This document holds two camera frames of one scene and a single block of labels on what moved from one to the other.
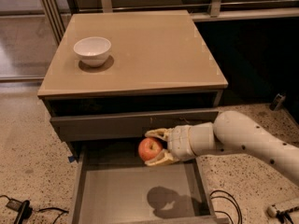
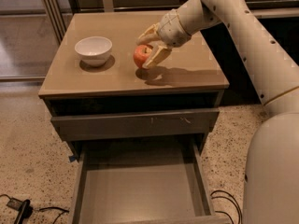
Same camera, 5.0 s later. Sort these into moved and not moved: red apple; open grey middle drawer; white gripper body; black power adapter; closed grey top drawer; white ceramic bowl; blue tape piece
Moved: red apple; white gripper body
Not moved: open grey middle drawer; blue tape piece; white ceramic bowl; black power adapter; closed grey top drawer
